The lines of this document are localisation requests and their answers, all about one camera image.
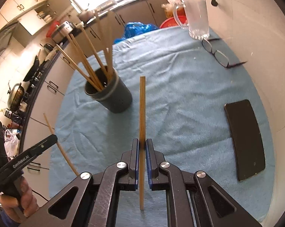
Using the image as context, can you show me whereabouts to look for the beige kitchen cabinets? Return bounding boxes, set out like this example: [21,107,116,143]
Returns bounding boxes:
[0,0,178,206]

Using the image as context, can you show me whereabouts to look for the left hand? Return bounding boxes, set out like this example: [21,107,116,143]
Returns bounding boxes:
[0,176,39,224]

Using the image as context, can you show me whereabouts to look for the white plastic bag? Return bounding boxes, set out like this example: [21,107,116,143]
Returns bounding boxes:
[4,129,21,158]

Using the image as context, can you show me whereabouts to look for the black utensil holder cup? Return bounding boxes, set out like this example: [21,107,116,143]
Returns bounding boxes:
[85,68,133,113]

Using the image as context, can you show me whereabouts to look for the wok with lid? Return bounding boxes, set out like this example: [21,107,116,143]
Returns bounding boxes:
[7,82,25,112]

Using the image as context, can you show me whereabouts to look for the blue terry towel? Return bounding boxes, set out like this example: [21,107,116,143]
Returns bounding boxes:
[55,27,275,221]

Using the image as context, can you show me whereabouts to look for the black smartphone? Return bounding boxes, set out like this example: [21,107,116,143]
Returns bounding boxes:
[224,100,265,181]

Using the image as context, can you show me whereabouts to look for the black frying pan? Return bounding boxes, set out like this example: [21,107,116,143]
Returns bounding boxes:
[23,50,41,82]

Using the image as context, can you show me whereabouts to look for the blue plastic bag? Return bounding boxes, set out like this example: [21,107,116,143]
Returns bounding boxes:
[114,22,159,44]

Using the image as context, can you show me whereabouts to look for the black eyeglasses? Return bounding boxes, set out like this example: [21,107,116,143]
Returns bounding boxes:
[201,38,247,69]

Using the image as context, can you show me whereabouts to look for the silver rice cooker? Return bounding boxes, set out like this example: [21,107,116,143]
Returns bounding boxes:
[51,21,75,44]

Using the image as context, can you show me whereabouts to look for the red plastic basin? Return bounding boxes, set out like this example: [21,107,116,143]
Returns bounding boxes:
[159,15,187,29]

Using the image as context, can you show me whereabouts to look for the clear glass pitcher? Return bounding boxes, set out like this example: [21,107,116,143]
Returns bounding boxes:
[173,0,209,40]

